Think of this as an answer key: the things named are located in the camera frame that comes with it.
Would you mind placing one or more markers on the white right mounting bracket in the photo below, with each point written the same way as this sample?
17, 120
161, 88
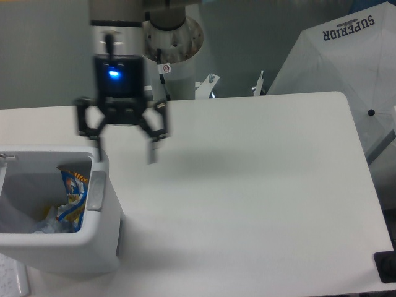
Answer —
258, 89

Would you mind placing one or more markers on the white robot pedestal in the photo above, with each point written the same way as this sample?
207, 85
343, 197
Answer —
170, 58

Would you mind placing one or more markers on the black device at table edge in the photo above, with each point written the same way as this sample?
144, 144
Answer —
385, 264

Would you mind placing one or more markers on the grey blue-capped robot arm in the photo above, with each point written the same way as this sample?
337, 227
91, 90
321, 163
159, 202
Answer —
117, 28

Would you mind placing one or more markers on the white plastic trash can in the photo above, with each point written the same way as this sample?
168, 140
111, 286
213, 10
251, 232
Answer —
31, 181

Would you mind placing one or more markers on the yellow wrapper in bin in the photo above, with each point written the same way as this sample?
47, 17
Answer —
50, 213

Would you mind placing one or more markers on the blue snack wrapper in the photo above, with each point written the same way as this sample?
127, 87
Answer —
76, 186

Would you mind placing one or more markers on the clear crushed plastic bottle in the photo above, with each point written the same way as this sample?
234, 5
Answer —
52, 227

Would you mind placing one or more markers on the white umbrella with lettering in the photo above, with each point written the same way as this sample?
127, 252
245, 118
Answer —
354, 55

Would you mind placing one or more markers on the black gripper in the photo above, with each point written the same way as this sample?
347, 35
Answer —
120, 89

